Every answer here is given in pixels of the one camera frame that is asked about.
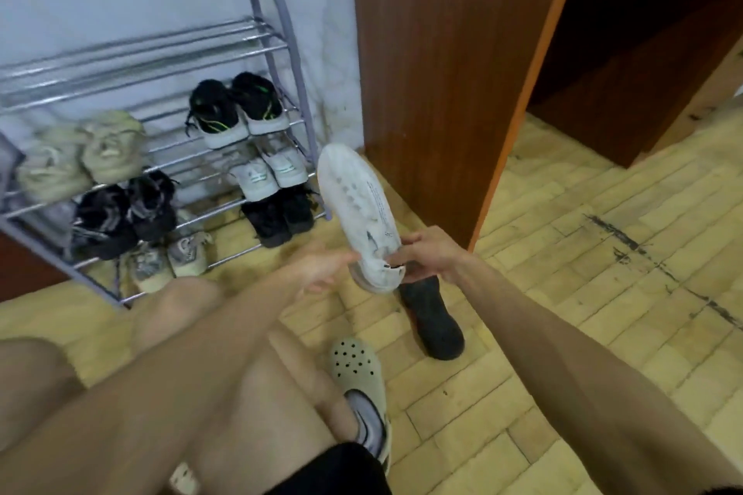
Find person's right forearm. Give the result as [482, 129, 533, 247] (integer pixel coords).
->
[448, 254, 743, 495]

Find plain black shoe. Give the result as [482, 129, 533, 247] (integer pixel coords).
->
[281, 184, 318, 236]
[240, 195, 291, 249]

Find brown wooden cabinet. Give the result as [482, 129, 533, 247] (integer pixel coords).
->
[350, 0, 593, 252]

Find grey and beige sneaker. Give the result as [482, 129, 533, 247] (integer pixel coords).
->
[124, 242, 175, 294]
[166, 210, 213, 278]

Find person's left leg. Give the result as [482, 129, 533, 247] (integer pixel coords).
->
[0, 337, 86, 452]

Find person's right leg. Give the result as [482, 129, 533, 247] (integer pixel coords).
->
[130, 277, 362, 495]

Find white sneaker with green heel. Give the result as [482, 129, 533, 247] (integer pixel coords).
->
[229, 155, 281, 203]
[255, 134, 310, 189]

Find person's left forearm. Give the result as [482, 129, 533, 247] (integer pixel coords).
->
[0, 267, 300, 495]

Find person's leg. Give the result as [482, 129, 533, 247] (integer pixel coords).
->
[0, 337, 86, 452]
[130, 277, 362, 495]

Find person's left hand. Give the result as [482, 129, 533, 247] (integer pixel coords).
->
[283, 244, 361, 296]

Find black shorts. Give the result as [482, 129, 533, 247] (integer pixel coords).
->
[264, 441, 393, 495]

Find black and grey sneaker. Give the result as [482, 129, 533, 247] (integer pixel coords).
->
[70, 185, 139, 261]
[126, 169, 178, 244]

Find grey metal shoe rack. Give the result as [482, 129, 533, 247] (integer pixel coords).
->
[0, 0, 333, 310]

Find dark brown wooden furniture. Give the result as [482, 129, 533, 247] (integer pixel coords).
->
[527, 0, 743, 168]

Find beige knit sneaker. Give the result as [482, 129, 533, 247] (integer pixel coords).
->
[79, 109, 149, 186]
[15, 126, 94, 203]

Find black sneaker with green accents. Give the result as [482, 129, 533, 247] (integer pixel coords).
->
[230, 71, 290, 136]
[185, 79, 250, 151]

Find grey and white sock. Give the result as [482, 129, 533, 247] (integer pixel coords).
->
[343, 388, 387, 461]

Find brown wooden panel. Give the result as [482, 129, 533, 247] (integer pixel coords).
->
[0, 230, 71, 304]

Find beige perforated clog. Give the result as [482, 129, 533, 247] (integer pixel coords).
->
[329, 337, 393, 476]
[170, 463, 201, 495]

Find person's right hand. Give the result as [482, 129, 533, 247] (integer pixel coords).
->
[385, 225, 473, 285]

